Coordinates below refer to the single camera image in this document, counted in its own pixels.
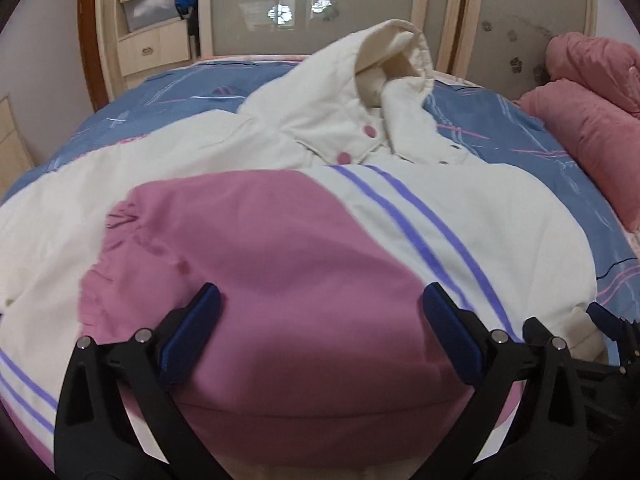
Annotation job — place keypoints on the translucent storage box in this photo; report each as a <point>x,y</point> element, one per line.
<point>150,7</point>

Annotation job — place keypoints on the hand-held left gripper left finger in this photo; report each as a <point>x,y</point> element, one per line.
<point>192,330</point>

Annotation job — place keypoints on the blue plaid bed sheet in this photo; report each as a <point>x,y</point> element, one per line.
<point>500,120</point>

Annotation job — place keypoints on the brown wooden door frame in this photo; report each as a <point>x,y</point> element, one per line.
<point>90,60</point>

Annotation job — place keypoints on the light wooden cabinet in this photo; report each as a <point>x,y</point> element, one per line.
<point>12,150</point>

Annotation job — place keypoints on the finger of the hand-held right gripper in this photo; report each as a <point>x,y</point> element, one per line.
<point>535,329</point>
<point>605,317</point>

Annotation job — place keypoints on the cream wardrobe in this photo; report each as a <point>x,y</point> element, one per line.
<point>452,10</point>

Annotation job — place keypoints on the cream and pink hooded jacket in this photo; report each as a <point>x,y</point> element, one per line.
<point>300,240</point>

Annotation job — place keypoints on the pink rolled quilt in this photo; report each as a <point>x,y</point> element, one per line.
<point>590,135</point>

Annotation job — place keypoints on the cream wardrobe drawer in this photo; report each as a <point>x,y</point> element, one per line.
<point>150,50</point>

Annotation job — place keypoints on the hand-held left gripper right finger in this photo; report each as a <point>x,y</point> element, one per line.
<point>450,335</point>

